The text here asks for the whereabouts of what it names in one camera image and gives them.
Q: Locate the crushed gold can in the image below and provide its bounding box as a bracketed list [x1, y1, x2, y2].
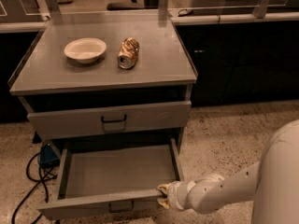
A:
[117, 37, 139, 69]

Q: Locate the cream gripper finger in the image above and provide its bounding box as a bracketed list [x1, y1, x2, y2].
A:
[157, 198, 171, 209]
[157, 184, 170, 196]

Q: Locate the grey drawer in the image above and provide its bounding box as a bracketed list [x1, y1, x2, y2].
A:
[28, 101, 191, 140]
[38, 138, 183, 220]

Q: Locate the white bowl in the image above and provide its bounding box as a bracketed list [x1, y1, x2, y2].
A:
[64, 38, 107, 64]

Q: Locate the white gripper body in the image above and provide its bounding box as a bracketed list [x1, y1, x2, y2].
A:
[167, 181, 195, 211]

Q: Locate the grey top drawer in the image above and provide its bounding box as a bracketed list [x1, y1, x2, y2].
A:
[28, 101, 191, 140]

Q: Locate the grey drawer cabinet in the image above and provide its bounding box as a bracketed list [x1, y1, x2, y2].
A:
[10, 10, 196, 141]

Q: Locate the dark counter cabinet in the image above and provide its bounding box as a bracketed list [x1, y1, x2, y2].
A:
[177, 21, 299, 106]

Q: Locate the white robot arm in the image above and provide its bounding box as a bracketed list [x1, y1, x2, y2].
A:
[158, 120, 299, 224]

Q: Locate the blue power box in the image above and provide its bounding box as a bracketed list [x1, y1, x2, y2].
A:
[38, 144, 61, 168]

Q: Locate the black floor cable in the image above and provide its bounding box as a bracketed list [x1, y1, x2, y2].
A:
[10, 152, 57, 224]

